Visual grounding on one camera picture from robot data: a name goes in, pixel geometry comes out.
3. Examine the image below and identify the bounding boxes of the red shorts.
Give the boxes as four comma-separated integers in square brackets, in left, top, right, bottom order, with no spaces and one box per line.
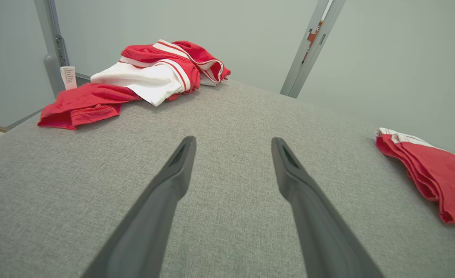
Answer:
[375,127,455,225]

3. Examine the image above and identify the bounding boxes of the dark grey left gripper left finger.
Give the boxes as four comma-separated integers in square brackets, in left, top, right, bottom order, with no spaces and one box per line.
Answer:
[80,136,197,278]

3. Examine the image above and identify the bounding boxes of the grey slanted metal frame post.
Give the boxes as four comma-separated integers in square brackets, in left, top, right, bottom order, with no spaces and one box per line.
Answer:
[280,0,347,99]

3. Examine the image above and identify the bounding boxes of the orange red object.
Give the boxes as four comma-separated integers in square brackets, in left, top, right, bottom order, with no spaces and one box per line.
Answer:
[304,20,324,63]

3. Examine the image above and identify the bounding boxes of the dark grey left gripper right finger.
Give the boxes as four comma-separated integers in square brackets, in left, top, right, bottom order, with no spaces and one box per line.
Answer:
[271,137,385,278]

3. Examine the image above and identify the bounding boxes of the grey double post with round feet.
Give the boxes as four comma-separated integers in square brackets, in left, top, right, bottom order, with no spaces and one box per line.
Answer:
[34,0,77,97]

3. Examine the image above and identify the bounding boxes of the red Bulls basketball jersey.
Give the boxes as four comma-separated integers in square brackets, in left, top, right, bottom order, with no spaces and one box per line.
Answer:
[37,39,232,131]

